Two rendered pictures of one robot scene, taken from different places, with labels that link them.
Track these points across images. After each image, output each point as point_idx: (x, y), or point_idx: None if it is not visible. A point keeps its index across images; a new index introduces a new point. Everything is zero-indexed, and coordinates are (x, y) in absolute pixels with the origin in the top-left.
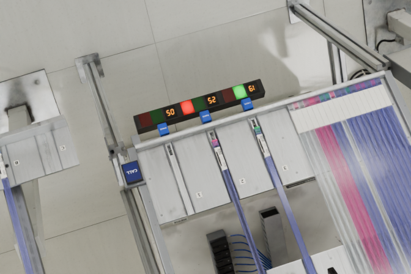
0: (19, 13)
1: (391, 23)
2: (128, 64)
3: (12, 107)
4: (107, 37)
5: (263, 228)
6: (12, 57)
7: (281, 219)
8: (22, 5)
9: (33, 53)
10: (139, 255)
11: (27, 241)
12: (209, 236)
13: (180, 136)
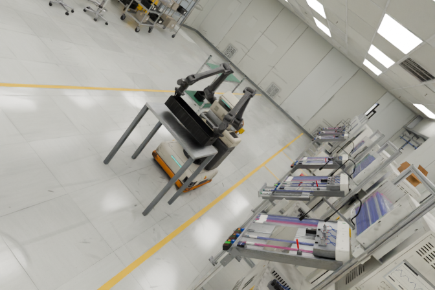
0: (217, 222)
1: (267, 210)
2: None
3: None
4: (234, 224)
5: (301, 211)
6: (223, 233)
7: (301, 208)
8: (217, 220)
9: (226, 231)
10: (290, 247)
11: (285, 196)
12: (298, 215)
13: (279, 186)
